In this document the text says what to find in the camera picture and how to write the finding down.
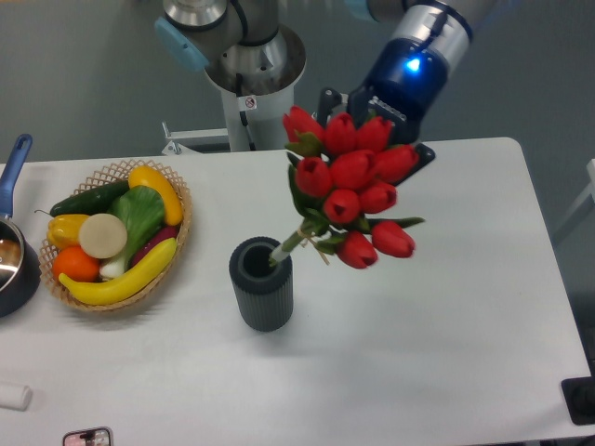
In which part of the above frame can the white frame at right edge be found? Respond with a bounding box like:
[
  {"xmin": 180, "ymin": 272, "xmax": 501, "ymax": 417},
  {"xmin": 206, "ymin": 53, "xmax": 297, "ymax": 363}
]
[{"xmin": 553, "ymin": 159, "xmax": 594, "ymax": 240}]

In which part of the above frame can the black device at table edge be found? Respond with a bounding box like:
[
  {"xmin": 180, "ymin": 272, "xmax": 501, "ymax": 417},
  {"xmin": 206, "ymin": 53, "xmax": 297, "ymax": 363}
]
[{"xmin": 561, "ymin": 376, "xmax": 594, "ymax": 426}]

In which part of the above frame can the red tulip bouquet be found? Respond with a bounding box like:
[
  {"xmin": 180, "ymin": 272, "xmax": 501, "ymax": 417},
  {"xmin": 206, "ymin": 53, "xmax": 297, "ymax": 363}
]
[{"xmin": 269, "ymin": 106, "xmax": 423, "ymax": 269}]

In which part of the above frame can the yellow squash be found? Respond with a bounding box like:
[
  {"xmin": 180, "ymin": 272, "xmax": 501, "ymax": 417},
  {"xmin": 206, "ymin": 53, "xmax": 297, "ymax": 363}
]
[{"xmin": 128, "ymin": 165, "xmax": 183, "ymax": 226}]

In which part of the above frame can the yellow banana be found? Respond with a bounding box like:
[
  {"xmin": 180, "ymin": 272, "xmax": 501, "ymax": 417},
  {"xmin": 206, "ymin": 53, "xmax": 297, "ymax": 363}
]
[{"xmin": 59, "ymin": 238, "xmax": 178, "ymax": 307}]

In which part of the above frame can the yellow bell pepper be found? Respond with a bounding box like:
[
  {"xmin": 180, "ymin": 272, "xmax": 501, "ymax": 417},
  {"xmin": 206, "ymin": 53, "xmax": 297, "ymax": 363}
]
[{"xmin": 46, "ymin": 214, "xmax": 89, "ymax": 250}]

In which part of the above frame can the dark grey ribbed vase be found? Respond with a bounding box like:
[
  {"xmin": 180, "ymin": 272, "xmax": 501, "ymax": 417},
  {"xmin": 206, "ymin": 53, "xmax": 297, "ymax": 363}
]
[{"xmin": 229, "ymin": 236, "xmax": 294, "ymax": 332}]

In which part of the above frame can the smartphone with pink case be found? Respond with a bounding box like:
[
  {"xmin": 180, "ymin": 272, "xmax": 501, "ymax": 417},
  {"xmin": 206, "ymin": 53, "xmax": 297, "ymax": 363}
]
[{"xmin": 62, "ymin": 426, "xmax": 113, "ymax": 446}]

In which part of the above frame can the beige round disc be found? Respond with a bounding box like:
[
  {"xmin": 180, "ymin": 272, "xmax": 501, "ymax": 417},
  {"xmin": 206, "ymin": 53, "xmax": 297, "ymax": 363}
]
[{"xmin": 78, "ymin": 214, "xmax": 127, "ymax": 259}]

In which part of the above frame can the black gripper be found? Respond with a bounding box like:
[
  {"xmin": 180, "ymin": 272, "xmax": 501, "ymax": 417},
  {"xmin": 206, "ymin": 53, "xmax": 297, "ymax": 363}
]
[{"xmin": 313, "ymin": 38, "xmax": 449, "ymax": 173}]

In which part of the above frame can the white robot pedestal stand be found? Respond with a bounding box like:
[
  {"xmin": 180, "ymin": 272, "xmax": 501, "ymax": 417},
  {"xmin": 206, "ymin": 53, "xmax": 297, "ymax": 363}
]
[{"xmin": 162, "ymin": 24, "xmax": 306, "ymax": 154}]

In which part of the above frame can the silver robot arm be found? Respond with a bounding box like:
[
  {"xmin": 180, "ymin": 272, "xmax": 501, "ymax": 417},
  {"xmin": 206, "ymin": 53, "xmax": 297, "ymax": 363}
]
[{"xmin": 154, "ymin": 1, "xmax": 491, "ymax": 151}]

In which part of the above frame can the purple eggplant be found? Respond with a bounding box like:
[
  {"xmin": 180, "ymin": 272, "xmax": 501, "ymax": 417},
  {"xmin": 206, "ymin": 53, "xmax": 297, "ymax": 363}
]
[{"xmin": 129, "ymin": 226, "xmax": 179, "ymax": 268}]

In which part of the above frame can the white cylinder roll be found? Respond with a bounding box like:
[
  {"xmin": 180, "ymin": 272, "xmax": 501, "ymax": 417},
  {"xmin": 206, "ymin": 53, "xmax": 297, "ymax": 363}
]
[{"xmin": 0, "ymin": 381, "xmax": 33, "ymax": 412}]

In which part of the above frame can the green bok choy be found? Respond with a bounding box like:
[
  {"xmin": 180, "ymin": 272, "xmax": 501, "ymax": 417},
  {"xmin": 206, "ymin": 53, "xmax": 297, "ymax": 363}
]
[{"xmin": 99, "ymin": 186, "xmax": 165, "ymax": 281}]

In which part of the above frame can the orange fruit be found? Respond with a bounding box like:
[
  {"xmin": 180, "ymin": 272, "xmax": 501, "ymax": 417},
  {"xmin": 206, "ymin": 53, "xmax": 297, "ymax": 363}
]
[{"xmin": 52, "ymin": 246, "xmax": 99, "ymax": 282}]

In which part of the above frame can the green cucumber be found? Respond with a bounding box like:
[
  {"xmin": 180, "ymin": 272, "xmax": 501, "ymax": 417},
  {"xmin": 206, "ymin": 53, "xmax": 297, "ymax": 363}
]
[{"xmin": 35, "ymin": 180, "xmax": 129, "ymax": 217}]

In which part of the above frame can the blue handled saucepan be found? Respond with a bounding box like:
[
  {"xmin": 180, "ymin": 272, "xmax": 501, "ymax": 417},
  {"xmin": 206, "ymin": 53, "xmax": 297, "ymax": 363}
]
[{"xmin": 1, "ymin": 134, "xmax": 41, "ymax": 318}]

